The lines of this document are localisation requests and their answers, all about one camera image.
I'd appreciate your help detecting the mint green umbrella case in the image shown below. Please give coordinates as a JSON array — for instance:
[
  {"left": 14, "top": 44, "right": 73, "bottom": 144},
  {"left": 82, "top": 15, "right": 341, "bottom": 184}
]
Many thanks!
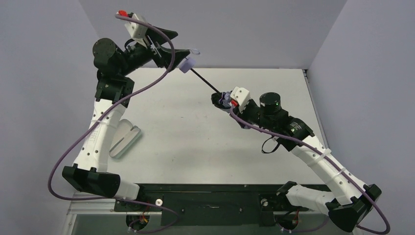
[{"left": 109, "top": 119, "right": 142, "bottom": 159}]

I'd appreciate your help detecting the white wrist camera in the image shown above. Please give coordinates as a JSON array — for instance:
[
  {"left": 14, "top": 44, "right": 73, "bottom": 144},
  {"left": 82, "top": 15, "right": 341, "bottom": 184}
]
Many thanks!
[
  {"left": 124, "top": 12, "right": 148, "bottom": 48},
  {"left": 230, "top": 86, "right": 251, "bottom": 113}
]

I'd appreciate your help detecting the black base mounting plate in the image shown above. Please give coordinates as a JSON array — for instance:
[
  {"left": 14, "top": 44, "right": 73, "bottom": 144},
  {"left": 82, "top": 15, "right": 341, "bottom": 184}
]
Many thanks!
[{"left": 114, "top": 184, "right": 298, "bottom": 227}]

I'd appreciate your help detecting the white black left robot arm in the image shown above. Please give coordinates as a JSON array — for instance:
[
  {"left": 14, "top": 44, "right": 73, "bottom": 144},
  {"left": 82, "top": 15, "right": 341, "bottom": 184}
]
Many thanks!
[{"left": 62, "top": 28, "right": 190, "bottom": 200}]

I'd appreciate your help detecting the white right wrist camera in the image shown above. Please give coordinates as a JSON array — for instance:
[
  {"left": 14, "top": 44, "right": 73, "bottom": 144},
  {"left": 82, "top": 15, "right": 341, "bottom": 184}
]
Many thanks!
[{"left": 230, "top": 86, "right": 251, "bottom": 113}]

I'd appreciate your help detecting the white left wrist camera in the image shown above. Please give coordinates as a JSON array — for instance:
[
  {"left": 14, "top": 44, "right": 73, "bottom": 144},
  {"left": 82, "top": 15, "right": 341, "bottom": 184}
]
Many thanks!
[{"left": 124, "top": 12, "right": 148, "bottom": 48}]

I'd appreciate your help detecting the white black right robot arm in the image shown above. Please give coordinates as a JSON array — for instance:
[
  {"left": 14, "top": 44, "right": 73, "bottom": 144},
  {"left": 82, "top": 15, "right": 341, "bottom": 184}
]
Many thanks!
[{"left": 211, "top": 87, "right": 382, "bottom": 232}]

